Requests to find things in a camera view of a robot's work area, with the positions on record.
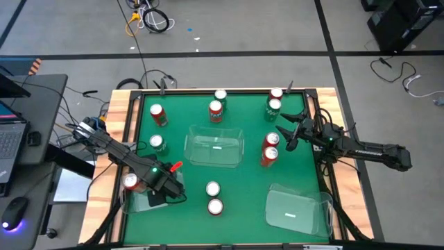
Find yellow cable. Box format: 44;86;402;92
124;11;142;38

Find black monitor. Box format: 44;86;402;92
0;73;31;99

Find green Sprite can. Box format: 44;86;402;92
264;98;282;123
205;181;221;198
148;134;170;156
214;88;229;105

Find clear plastic bin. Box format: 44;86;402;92
182;124;246;169
119;168;187;215
264;183;334;238

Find black aluminium table frame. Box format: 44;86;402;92
83;88;374;250

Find black computer mouse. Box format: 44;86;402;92
1;196;30;232

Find thin black cable with plug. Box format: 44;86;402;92
138;68;178;90

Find orange black striped marker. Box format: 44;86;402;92
27;58;43;76

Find small black desk device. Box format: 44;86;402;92
26;131;42;147

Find red Coca-Cola can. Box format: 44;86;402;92
259;146;279;168
268;86;284;102
262;131;281;151
207;198;225;217

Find long black floor cable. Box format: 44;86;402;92
116;0;149;90

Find white coiled cable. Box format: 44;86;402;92
137;0;176;31

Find orange Fanta soda can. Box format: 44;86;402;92
149;103;169;128
122;172;148;194
208;99;224;124

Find black desk beam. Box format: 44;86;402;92
44;142;96;180

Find black laptop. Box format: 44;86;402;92
0;100;31;197

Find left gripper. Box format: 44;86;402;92
147;169;187;208

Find green table mat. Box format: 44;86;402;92
123;92;330;245

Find black computer cases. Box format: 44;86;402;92
360;0;444;53

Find coiled black cable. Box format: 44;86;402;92
142;7;171;35

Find grey desk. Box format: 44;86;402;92
0;73;69;250

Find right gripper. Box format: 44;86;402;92
275;110;315;152

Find white board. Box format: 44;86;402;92
53;159;96;203

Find thick black cable loop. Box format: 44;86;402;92
115;77;145;90

